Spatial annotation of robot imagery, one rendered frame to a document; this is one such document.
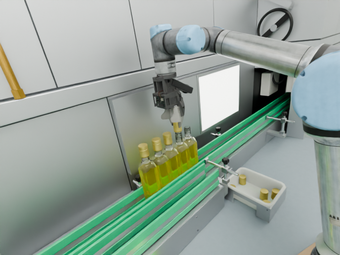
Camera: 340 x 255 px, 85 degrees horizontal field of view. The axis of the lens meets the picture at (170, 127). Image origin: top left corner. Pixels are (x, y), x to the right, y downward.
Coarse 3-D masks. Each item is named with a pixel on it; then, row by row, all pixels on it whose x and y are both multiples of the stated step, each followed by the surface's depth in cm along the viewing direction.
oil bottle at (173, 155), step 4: (164, 148) 78; (164, 152) 76; (168, 152) 75; (172, 152) 75; (176, 152) 76; (168, 156) 74; (172, 156) 75; (176, 156) 76; (172, 160) 75; (176, 160) 77; (172, 164) 76; (176, 164) 78; (172, 168) 76; (176, 168) 78; (180, 168) 80; (172, 172) 77; (176, 172) 79; (180, 172) 81; (172, 176) 78; (176, 176) 79; (172, 180) 79
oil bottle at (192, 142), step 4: (184, 140) 83; (188, 140) 82; (192, 140) 82; (188, 144) 81; (192, 144) 82; (196, 144) 84; (192, 148) 83; (196, 148) 85; (192, 152) 83; (196, 152) 85; (192, 156) 84; (196, 156) 86; (192, 160) 85; (196, 160) 87; (192, 164) 85
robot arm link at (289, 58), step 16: (208, 32) 57; (224, 32) 57; (240, 32) 55; (208, 48) 60; (224, 48) 56; (240, 48) 53; (256, 48) 50; (272, 48) 47; (288, 48) 45; (304, 48) 44; (320, 48) 41; (336, 48) 39; (256, 64) 52; (272, 64) 48; (288, 64) 45; (304, 64) 43
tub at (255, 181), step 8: (240, 168) 98; (232, 176) 94; (248, 176) 97; (256, 176) 94; (264, 176) 91; (248, 184) 97; (256, 184) 95; (264, 184) 92; (272, 184) 88; (280, 184) 85; (240, 192) 84; (248, 192) 92; (256, 192) 91; (280, 192) 80; (256, 200) 78; (272, 200) 77
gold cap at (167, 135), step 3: (165, 132) 75; (168, 132) 74; (165, 135) 72; (168, 135) 72; (171, 135) 74; (165, 138) 73; (168, 138) 73; (171, 138) 74; (165, 141) 74; (168, 141) 73; (171, 141) 74; (165, 144) 74; (168, 144) 74
